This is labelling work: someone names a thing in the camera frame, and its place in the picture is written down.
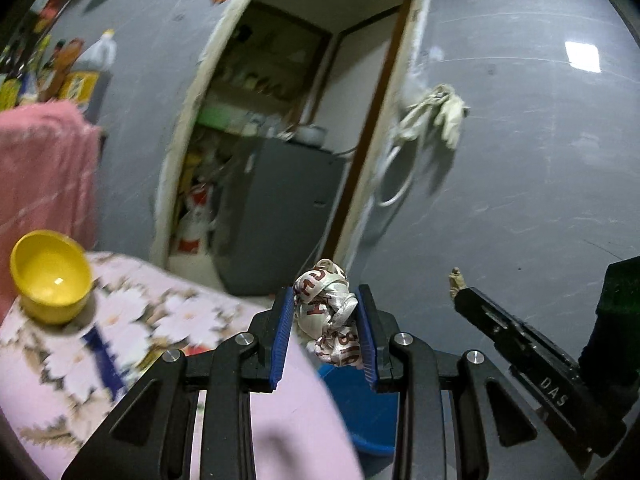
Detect blue plastic bucket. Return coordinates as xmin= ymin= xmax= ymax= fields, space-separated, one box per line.
xmin=318 ymin=364 xmax=399 ymax=457

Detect metal pot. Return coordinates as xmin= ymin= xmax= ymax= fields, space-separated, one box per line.
xmin=293 ymin=125 xmax=328 ymax=148

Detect pink floral table cloth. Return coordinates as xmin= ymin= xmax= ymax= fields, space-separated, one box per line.
xmin=1 ymin=252 xmax=362 ymax=479

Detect large oil jug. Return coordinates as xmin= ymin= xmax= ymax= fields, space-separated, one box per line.
xmin=58 ymin=28 xmax=117 ymax=120

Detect blue white carton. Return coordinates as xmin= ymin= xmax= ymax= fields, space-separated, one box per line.
xmin=82 ymin=326 xmax=126 ymax=401

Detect white red wrapper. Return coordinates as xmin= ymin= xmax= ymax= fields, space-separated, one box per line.
xmin=293 ymin=259 xmax=362 ymax=368

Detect white hose loop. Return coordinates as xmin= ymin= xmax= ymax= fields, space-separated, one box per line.
xmin=372 ymin=109 xmax=421 ymax=208

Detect grey refrigerator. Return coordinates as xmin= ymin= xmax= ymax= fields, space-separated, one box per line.
xmin=212 ymin=136 xmax=345 ymax=296

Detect pink checked towel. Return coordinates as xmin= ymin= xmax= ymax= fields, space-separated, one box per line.
xmin=0 ymin=101 xmax=101 ymax=315

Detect red white rice bag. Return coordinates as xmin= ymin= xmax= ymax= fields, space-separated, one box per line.
xmin=176 ymin=182 xmax=214 ymax=255

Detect yellow plastic bowl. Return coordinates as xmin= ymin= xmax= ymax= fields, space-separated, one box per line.
xmin=10 ymin=230 xmax=92 ymax=325

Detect white rubber gloves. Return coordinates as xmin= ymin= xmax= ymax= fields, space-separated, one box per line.
xmin=397 ymin=84 xmax=469 ymax=151

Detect green white wrapper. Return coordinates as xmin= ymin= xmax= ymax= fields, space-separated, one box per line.
xmin=448 ymin=268 xmax=468 ymax=299

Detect green storage box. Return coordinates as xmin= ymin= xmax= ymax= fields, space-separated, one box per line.
xmin=196 ymin=102 xmax=247 ymax=134

